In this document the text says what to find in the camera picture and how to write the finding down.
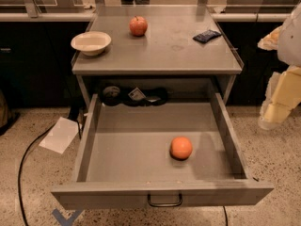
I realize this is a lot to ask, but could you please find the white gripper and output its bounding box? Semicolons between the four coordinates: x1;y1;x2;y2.
258;3;301;130

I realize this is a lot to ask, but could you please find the orange fruit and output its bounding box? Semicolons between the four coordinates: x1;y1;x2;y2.
170;137;193;160

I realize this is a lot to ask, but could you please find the grey cabinet counter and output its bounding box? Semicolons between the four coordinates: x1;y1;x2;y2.
72;5;242;104

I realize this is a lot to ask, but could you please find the grey open drawer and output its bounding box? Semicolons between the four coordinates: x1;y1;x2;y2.
52;93;274;209

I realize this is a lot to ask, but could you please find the dark blue snack packet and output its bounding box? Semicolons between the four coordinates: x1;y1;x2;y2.
193;29;221;43

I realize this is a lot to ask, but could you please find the red apple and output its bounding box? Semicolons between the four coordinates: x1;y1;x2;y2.
129;16;148;37

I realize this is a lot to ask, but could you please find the white bowl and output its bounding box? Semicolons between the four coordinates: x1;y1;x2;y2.
71;31;111;56

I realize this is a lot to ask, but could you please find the white paper sheet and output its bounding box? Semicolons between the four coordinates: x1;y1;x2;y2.
40;117;81;154

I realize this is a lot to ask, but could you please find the black drawer handle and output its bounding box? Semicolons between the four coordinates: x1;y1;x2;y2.
147;194;182;208

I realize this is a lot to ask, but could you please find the black floor cable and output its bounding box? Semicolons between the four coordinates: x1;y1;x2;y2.
17;122;57;226

